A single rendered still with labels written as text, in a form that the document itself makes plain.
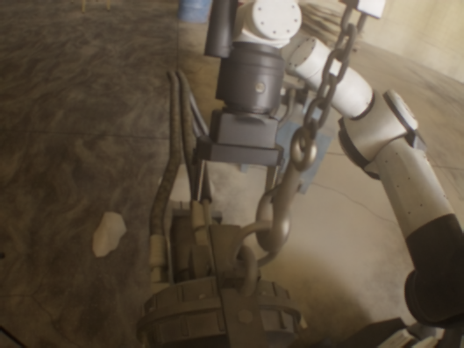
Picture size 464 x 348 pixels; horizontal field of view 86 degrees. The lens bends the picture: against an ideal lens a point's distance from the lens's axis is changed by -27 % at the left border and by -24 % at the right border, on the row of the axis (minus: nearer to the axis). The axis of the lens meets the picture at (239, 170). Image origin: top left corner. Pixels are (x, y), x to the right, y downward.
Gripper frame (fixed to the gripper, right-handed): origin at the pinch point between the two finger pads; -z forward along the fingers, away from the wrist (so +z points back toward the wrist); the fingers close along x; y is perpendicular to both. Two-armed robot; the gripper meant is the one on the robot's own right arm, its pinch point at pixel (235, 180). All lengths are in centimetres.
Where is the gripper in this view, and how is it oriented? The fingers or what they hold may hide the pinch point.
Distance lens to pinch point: 46.0
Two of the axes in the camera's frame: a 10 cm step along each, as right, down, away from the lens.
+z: 1.4, -9.5, -2.7
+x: -9.6, -0.6, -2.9
